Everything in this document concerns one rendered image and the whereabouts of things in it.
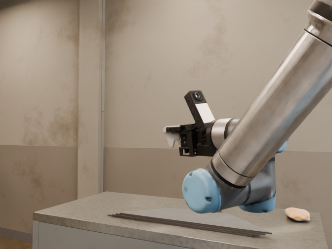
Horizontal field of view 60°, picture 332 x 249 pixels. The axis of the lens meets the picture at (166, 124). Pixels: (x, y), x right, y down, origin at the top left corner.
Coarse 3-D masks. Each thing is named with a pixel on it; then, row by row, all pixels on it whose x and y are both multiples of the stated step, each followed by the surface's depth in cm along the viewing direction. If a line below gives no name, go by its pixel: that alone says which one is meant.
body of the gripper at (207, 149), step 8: (216, 120) 68; (192, 128) 71; (208, 128) 67; (184, 136) 74; (192, 136) 71; (200, 136) 71; (208, 136) 66; (184, 144) 75; (192, 144) 71; (200, 144) 71; (208, 144) 67; (192, 152) 71; (200, 152) 71; (208, 152) 69
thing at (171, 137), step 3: (168, 126) 79; (171, 126) 77; (165, 129) 80; (165, 132) 80; (168, 132) 79; (171, 132) 78; (168, 135) 80; (171, 135) 79; (174, 135) 78; (177, 135) 77; (168, 138) 80; (171, 138) 79; (174, 138) 78; (177, 138) 77; (168, 141) 80; (171, 141) 79; (174, 141) 79; (168, 144) 80; (171, 144) 79; (171, 147) 80
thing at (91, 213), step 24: (48, 216) 140; (72, 216) 136; (96, 216) 136; (240, 216) 136; (264, 216) 136; (288, 216) 136; (312, 216) 136; (168, 240) 112; (192, 240) 108; (216, 240) 105; (240, 240) 105; (264, 240) 105; (288, 240) 105; (312, 240) 105
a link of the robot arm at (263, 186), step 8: (272, 160) 57; (264, 168) 56; (272, 168) 57; (256, 176) 55; (264, 176) 56; (272, 176) 57; (256, 184) 54; (264, 184) 55; (272, 184) 57; (256, 192) 54; (264, 192) 56; (272, 192) 57; (248, 200) 53; (256, 200) 56; (264, 200) 56; (272, 200) 57; (248, 208) 57; (256, 208) 56; (264, 208) 56; (272, 208) 57
